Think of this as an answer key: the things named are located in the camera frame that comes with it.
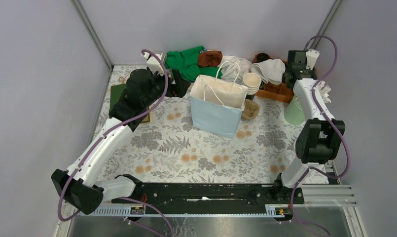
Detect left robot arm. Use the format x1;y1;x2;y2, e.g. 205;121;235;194
51;49;176;221

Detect green paper bag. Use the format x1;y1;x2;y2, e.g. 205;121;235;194
109;83;153;124

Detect white cloth on tray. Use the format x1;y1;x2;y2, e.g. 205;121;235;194
250;59;286;85

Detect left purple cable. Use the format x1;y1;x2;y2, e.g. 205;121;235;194
57;49;176;237

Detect purple cable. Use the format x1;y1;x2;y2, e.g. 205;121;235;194
57;49;176;237
288;35;352;236

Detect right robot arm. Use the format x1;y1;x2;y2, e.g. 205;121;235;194
272;49;345;203

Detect light blue paper bag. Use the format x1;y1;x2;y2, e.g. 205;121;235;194
189;74;248;139

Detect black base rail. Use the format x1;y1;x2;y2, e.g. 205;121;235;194
124;174;304;215

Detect green straw holder cup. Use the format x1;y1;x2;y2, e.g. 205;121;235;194
284;95;306;126

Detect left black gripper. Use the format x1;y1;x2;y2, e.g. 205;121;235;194
143;67;190;108

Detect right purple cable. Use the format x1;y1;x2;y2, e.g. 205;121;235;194
288;35;352;236

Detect wooden compartment tray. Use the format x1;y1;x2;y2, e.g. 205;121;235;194
253;53;317;104

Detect stack of paper cups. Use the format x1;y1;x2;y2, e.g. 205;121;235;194
242;73;262;100

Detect black plastic bags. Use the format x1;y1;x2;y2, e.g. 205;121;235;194
282;72;295;89

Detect white wrapped straws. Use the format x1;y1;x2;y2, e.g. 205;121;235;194
317;80;331;103

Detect green cloth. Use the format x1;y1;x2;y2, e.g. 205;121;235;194
165;46;219;82

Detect brown cloth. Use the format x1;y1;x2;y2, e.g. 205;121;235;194
198;50;223;68

